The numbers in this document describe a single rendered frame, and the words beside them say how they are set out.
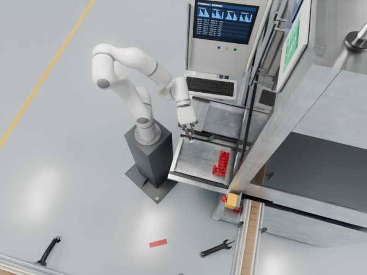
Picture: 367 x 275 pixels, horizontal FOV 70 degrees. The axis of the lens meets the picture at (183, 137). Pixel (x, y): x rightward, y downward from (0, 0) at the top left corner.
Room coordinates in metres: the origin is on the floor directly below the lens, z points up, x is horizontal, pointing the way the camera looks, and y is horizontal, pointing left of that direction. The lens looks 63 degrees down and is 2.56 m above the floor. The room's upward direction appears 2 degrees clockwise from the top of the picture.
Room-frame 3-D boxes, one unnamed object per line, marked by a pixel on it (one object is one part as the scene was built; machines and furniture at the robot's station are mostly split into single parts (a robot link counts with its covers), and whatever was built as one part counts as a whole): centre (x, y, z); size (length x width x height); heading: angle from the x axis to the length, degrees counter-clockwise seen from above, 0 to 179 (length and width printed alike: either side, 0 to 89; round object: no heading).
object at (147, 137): (0.87, 0.26, 0.95); 0.19 x 0.19 x 0.18
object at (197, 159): (0.66, -0.14, 0.90); 0.34 x 0.26 x 0.04; 77
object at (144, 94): (0.90, 0.26, 1.16); 0.19 x 0.12 x 0.24; 10
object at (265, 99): (0.69, -0.37, 1.51); 0.43 x 0.01 x 0.59; 167
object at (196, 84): (1.35, -0.20, 0.82); 0.40 x 0.14 x 0.02; 83
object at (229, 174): (0.82, -0.22, 0.87); 0.70 x 0.48 x 0.02; 167
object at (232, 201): (0.37, -0.30, 1.00); 0.08 x 0.07 x 0.07; 77
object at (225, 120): (0.97, -0.33, 0.90); 0.34 x 0.26 x 0.04; 77
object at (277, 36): (1.13, -0.47, 1.51); 0.47 x 0.01 x 0.59; 167
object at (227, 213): (0.34, -0.34, 0.87); 0.14 x 0.13 x 0.02; 77
